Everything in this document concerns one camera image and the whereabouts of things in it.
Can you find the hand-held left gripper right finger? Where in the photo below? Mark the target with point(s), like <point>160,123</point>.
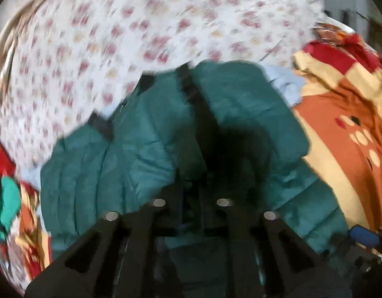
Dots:
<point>240,239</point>

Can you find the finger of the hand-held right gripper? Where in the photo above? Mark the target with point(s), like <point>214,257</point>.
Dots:
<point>365,236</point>

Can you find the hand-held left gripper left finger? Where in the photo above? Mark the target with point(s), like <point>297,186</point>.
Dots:
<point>138,239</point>

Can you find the green puffer jacket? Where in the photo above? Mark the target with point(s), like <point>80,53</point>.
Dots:
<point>141,149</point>

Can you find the light blue cloth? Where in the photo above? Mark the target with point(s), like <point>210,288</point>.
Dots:
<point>284,83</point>

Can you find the white floral bed sheet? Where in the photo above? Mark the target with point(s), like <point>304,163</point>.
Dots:
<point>122,37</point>

